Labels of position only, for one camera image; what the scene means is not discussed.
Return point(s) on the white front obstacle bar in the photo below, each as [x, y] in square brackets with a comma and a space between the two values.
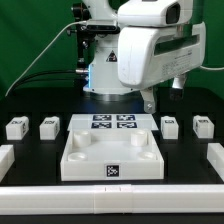
[103, 199]

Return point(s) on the white left obstacle bar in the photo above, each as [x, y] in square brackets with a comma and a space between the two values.
[7, 158]

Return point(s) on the white right obstacle bar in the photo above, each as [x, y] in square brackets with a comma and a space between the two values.
[215, 155]

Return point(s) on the grey camera on mount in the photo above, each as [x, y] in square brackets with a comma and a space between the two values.
[101, 26]

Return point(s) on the white obstacle bar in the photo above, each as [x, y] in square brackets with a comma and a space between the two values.
[103, 199]
[7, 158]
[215, 155]

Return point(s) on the white square tabletop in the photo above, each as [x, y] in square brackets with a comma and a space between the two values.
[109, 154]

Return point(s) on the white marker base plate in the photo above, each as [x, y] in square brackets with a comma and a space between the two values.
[112, 121]

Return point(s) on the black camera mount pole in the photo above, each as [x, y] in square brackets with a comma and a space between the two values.
[80, 13]

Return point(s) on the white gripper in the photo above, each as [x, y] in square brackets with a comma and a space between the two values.
[148, 56]

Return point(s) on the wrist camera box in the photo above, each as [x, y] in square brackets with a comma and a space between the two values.
[155, 13]

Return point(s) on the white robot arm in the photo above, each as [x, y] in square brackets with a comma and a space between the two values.
[103, 70]

